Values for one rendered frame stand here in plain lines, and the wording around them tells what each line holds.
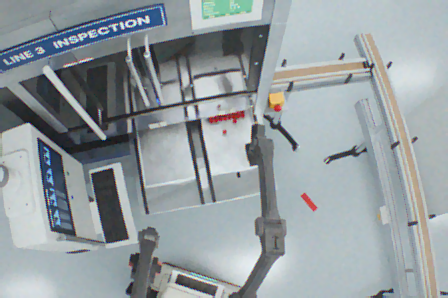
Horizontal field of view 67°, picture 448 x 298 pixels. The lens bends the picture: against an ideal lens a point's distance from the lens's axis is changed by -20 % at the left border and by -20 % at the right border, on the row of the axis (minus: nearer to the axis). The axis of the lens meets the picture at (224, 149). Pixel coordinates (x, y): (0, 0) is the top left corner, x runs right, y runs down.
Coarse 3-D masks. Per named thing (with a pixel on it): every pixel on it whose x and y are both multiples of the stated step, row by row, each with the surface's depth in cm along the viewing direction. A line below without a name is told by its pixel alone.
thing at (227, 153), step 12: (204, 120) 216; (240, 120) 216; (252, 120) 215; (204, 132) 214; (216, 132) 214; (228, 132) 214; (240, 132) 214; (216, 144) 213; (228, 144) 213; (240, 144) 213; (216, 156) 211; (228, 156) 211; (240, 156) 211; (216, 168) 209; (228, 168) 209; (240, 168) 207
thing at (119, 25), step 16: (112, 16) 104; (128, 16) 106; (144, 16) 108; (160, 16) 110; (64, 32) 104; (80, 32) 106; (96, 32) 109; (112, 32) 112; (128, 32) 114; (16, 48) 103; (32, 48) 106; (48, 48) 109; (64, 48) 112; (0, 64) 107; (16, 64) 111
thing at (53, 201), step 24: (24, 144) 143; (48, 144) 165; (24, 168) 137; (48, 168) 157; (72, 168) 195; (24, 192) 134; (48, 192) 150; (72, 192) 185; (24, 216) 135; (48, 216) 143; (72, 216) 174; (24, 240) 133; (48, 240) 136
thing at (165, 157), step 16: (160, 128) 215; (176, 128) 215; (144, 144) 212; (160, 144) 212; (176, 144) 212; (144, 160) 210; (160, 160) 210; (176, 160) 210; (144, 176) 208; (160, 176) 208; (176, 176) 208; (192, 176) 208
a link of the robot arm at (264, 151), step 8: (256, 136) 166; (264, 144) 164; (272, 144) 165; (256, 152) 164; (264, 152) 161; (272, 152) 162; (256, 160) 164; (264, 160) 159; (272, 160) 160; (264, 168) 157; (272, 168) 158; (264, 176) 155; (272, 176) 156; (264, 184) 153; (272, 184) 153; (264, 192) 151; (272, 192) 151; (264, 200) 150; (272, 200) 149; (264, 208) 148; (272, 208) 147; (264, 216) 145; (272, 216) 145; (256, 224) 145; (256, 232) 143
